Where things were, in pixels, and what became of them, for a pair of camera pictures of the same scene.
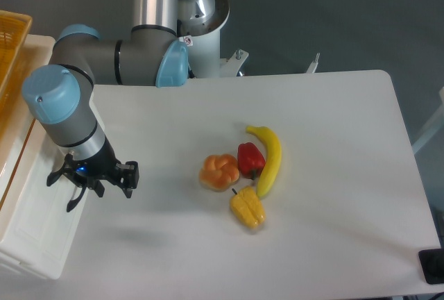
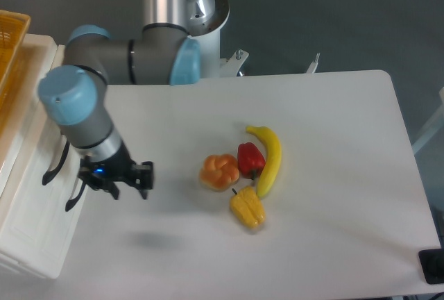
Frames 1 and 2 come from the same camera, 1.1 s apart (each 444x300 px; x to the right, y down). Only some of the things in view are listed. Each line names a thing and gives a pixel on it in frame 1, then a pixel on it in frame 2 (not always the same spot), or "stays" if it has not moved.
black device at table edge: (432, 264) stays
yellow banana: (272, 163) stays
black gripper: (87, 173) → (101, 175)
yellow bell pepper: (248, 207) stays
